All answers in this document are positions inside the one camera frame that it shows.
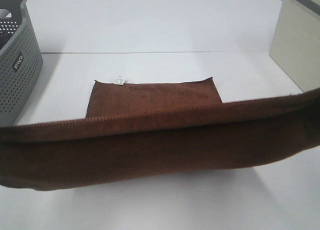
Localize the brown towel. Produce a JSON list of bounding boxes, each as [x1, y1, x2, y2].
[[0, 78, 320, 191]]

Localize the grey perforated plastic basket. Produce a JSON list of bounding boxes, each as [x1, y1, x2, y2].
[[0, 0, 43, 127]]

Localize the beige storage box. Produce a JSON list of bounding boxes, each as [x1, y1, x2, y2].
[[269, 0, 320, 92]]

